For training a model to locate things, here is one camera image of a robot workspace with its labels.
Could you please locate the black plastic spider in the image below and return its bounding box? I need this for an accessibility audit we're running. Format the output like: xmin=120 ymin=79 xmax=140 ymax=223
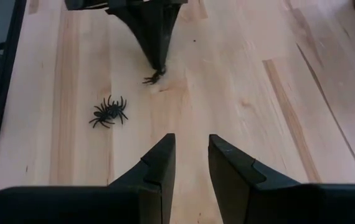
xmin=103 ymin=95 xmax=129 ymax=125
xmin=142 ymin=67 xmax=167 ymax=85
xmin=88 ymin=104 xmax=116 ymax=129

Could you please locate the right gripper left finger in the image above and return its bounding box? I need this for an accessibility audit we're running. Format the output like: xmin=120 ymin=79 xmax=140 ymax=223
xmin=0 ymin=133 xmax=177 ymax=224

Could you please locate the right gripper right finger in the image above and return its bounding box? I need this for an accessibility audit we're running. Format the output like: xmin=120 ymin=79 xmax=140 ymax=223
xmin=207 ymin=133 xmax=355 ymax=224

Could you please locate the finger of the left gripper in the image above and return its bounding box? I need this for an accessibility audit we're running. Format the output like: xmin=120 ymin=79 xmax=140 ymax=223
xmin=105 ymin=5 xmax=160 ymax=71
xmin=153 ymin=2 xmax=182 ymax=71

